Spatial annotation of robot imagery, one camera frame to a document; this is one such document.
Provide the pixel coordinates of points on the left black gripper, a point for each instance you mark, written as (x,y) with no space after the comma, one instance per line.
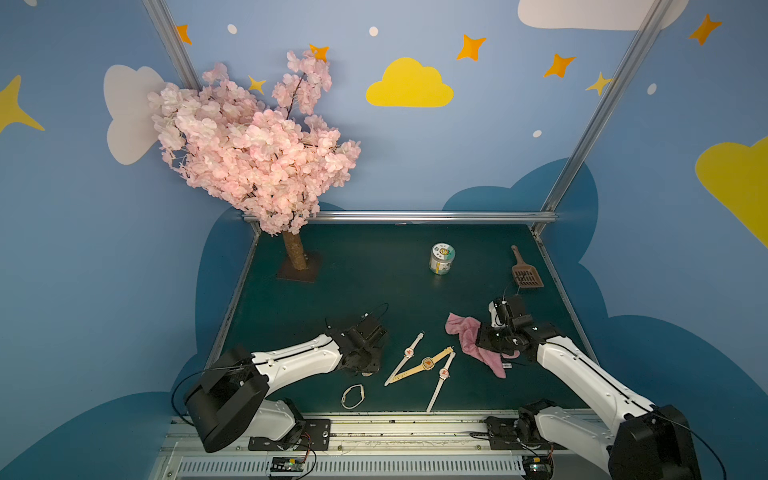
(369,335)

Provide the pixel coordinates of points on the pink cloth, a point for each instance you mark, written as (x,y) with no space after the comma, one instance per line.
(467,329)

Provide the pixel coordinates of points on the cream looped watch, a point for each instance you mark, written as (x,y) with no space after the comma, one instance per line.
(353,397)

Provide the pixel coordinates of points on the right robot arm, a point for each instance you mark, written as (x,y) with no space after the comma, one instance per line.
(633,438)

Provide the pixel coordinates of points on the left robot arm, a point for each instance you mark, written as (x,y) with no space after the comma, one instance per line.
(230,400)

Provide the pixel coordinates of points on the brown litter scoop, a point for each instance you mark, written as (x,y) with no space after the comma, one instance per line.
(525,275)

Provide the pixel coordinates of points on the jar with sunflower lid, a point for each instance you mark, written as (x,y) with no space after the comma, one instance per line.
(441,258)

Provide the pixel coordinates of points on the right circuit board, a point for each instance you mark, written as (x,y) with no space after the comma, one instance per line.
(537,468)

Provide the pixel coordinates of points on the circuit board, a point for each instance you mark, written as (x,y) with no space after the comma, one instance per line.
(537,468)
(286,467)

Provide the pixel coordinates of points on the left circuit board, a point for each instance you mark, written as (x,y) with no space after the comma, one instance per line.
(286,467)

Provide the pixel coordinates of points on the pink blossom tree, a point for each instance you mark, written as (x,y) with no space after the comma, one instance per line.
(272,163)

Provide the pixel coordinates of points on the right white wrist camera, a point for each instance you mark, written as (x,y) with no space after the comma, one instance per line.
(494,318)

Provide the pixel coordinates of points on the white strap watch left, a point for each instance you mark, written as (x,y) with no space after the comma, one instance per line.
(408,354)

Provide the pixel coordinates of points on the white strap watch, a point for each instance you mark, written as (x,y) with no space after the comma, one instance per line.
(408,354)
(444,374)

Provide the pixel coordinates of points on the gold strap watch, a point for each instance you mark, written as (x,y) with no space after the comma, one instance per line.
(428,363)

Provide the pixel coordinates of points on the white strap watch right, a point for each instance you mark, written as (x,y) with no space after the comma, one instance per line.
(444,374)

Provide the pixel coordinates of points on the aluminium front rail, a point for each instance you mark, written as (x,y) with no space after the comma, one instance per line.
(390,445)

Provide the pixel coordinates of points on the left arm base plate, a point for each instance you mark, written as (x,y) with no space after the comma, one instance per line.
(311,433)

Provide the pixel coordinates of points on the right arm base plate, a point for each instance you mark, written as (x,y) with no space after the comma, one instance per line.
(516,434)

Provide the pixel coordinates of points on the brown tree base plate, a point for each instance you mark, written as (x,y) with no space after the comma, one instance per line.
(287,271)

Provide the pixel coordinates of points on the back aluminium frame bar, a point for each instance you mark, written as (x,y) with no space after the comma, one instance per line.
(438,217)

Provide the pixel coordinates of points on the left aluminium frame post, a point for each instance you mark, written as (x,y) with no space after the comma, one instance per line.
(163,22)

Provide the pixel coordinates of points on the aluminium frame post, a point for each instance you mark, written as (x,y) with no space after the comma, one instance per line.
(163,22)
(640,46)

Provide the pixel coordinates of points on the right aluminium frame post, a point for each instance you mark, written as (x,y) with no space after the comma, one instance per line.
(640,46)

